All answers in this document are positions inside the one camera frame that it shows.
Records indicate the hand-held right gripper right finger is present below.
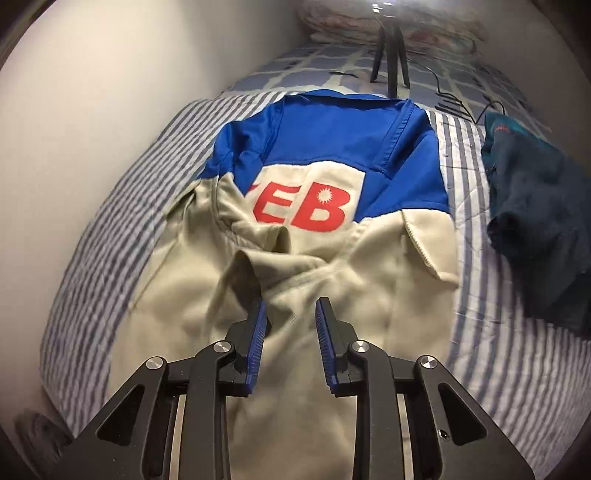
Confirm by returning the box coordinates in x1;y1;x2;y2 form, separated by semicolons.
315;298;536;480

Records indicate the blue checked bed sheet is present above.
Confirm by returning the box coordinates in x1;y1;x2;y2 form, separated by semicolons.
226;41;532;121

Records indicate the teal garment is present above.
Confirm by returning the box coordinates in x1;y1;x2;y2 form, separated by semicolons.
480;111;591;333

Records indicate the black cable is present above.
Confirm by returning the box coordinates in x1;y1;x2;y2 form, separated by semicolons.
409;58;509;125

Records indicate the black tripod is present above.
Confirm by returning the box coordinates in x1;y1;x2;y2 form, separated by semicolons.
369;2;411;90

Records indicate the patterned pillow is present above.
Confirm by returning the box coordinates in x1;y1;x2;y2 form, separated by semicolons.
298;0;490;51

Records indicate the beige and blue jacket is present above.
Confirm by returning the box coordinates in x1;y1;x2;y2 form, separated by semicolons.
108;89;460;480

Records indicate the blue white striped quilt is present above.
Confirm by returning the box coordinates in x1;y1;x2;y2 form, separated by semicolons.
39;90;591;444

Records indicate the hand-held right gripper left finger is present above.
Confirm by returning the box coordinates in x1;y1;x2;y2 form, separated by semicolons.
69;299;269;480

